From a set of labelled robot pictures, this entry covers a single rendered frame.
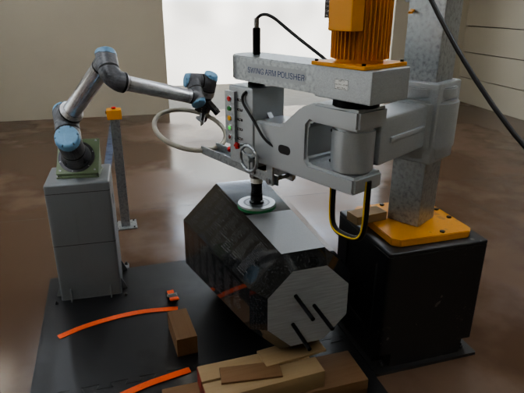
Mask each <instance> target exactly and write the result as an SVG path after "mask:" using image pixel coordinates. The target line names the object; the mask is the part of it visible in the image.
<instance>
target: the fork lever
mask: <svg viewBox="0 0 524 393"><path fill-rule="evenodd" d="M216 145H217V147H218V149H217V150H212V149H210V148H208V147H205V146H201V148H202V150H203V153H201V154H204V155H206V156H208V157H210V158H213V159H215V160H217V161H220V162H222V163H225V164H227V165H230V166H232V167H233V168H237V169H238V170H241V171H243V172H246V171H245V170H244V169H243V167H242V165H241V164H239V163H236V162H234V161H231V152H228V151H227V148H228V147H227V146H225V145H223V144H220V143H216ZM246 173H248V174H250V175H253V176H255V177H257V178H259V179H263V180H264V181H266V183H267V184H269V183H271V180H270V179H269V178H267V179H266V172H265V171H264V170H261V169H259V168H258V169H257V170H256V171H255V172H252V173H249V172H246ZM274 174H276V175H274V185H276V186H278V180H280V179H288V180H290V181H294V175H292V174H290V173H287V172H283V171H281V170H278V169H276V168H275V169H274ZM277 175H278V176H277Z"/></svg>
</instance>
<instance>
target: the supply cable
mask: <svg viewBox="0 0 524 393"><path fill-rule="evenodd" d="M429 2H430V4H431V6H432V8H433V10H434V12H435V14H436V16H437V18H438V20H439V22H440V24H441V26H442V27H443V29H444V32H445V33H446V35H447V36H448V39H449V41H450V42H451V45H452V46H453V48H454V49H455V52H456V53H457V55H458V57H459V58H460V60H461V61H462V64H463V65H464V66H465V68H466V70H467V72H468V73H469V75H470V76H471V78H472V80H473V82H474V83H475V84H476V86H477V87H478V89H479V90H480V92H481V94H482V95H483V96H484V98H485V99H486V101H487V103H488V104H489V105H490V107H491V108H492V109H493V111H494V112H495V114H496V115H497V116H498V118H499V119H500V120H501V121H502V123H503V124H504V125H505V127H506V128H507V130H508V131H509V132H510V134H511V135H512V136H513V137H514V138H515V140H516V141H517V142H518V143H519V145H520V146H521V147H522V148H523V149H524V141H523V139H522V138H521V137H520V136H519V135H518V133H517V132H516V131H515V130H514V129H513V128H512V126H511V125H510V123H509V122H508V120H507V119H506V118H505V117H504V116H503V114H502V113H501V111H500V110H499V109H498V107H497V106H496V104H495V103H494V102H493V100H492V99H491V97H490V95H489V94H488V93H487V91H486V90H485V88H484V87H483V85H482V83H481V82H480V81H479V79H478V78H477V76H476V74H475V73H474V72H473V69H472V68H471V66H470V64H469V63H468V61H467V60H466V57H465V56H464V54H463V53H462V51H461V49H460V48H459V46H458V45H457V43H456V41H455V39H454V37H453V35H452V34H451V31H450V30H449V28H448V25H447V24H446V22H445V21H444V18H443V16H442V15H441V13H440V11H439V9H438V7H437V4H436V2H435V1H434V0H429Z"/></svg>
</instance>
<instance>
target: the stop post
mask: <svg viewBox="0 0 524 393"><path fill-rule="evenodd" d="M106 112H107V120H110V125H111V132H112V146H113V154H114V161H115V174H116V182H117V189H118V196H119V210H120V218H121V221H117V223H118V230H119V231H121V230H127V229H135V228H137V223H136V219H132V220H130V219H129V204H128V197H127V188H126V174H125V166H124V158H123V150H122V136H121V128H120V119H122V111H121V108H106Z"/></svg>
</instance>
